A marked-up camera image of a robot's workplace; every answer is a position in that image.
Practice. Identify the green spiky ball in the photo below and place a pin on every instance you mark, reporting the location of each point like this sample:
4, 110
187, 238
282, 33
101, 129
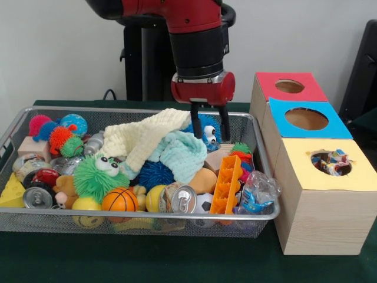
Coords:
97, 180

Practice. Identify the silver drink can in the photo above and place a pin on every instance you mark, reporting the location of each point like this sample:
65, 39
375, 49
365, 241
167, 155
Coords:
181, 199

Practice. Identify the white colourful spotted cloth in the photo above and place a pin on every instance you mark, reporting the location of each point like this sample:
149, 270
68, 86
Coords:
333, 162

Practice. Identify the wooden three-hole box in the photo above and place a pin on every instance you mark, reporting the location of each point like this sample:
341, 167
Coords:
324, 218

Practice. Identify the clear plastic packet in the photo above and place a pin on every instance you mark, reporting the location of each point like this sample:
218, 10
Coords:
259, 191

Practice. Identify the yellow ball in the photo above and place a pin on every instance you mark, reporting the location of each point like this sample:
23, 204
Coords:
85, 204

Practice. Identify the small orange basketball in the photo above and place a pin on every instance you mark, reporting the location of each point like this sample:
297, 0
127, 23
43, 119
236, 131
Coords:
119, 200

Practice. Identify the black panel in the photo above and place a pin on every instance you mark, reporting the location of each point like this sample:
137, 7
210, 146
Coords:
362, 76

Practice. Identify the clear mesh bin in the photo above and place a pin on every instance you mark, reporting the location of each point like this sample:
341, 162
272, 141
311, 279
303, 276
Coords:
35, 221

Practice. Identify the small brown teddy bear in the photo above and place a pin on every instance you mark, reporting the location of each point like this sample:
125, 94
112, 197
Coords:
65, 188

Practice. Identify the cream waffle cloth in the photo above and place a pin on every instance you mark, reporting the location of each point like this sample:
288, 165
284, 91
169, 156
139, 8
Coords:
141, 141

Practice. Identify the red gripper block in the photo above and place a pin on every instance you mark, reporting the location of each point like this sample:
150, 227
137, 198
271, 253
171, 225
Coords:
203, 91

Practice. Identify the yellow wedge block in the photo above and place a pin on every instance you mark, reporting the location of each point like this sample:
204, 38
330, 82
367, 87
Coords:
12, 193

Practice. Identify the large blue spiky ball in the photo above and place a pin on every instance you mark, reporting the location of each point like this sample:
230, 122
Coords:
211, 130

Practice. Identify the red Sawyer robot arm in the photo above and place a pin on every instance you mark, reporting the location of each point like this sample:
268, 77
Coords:
194, 35

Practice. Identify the small soccer ball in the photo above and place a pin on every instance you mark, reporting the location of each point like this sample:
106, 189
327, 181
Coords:
205, 203

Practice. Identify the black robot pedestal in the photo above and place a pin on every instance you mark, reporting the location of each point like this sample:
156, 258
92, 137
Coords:
141, 65

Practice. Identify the mint green waffle cloth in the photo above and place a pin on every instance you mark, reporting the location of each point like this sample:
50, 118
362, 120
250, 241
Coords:
182, 156

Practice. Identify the round wooden disc toy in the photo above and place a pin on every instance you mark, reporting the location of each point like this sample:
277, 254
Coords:
205, 181

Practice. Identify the orange plastic gear toy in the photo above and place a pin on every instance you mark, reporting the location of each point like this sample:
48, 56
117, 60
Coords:
227, 186

